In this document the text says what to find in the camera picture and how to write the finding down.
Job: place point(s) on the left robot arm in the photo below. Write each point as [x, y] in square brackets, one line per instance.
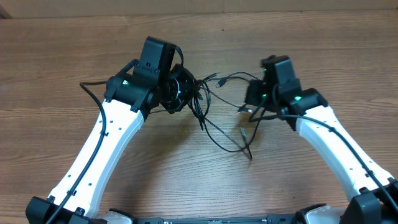
[130, 96]

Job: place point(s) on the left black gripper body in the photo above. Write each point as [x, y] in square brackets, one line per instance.
[177, 89]

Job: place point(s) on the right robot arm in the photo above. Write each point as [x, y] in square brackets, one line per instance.
[371, 190]

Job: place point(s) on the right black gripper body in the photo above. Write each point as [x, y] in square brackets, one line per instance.
[257, 95]

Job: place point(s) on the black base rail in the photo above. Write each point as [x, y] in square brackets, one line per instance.
[268, 219]

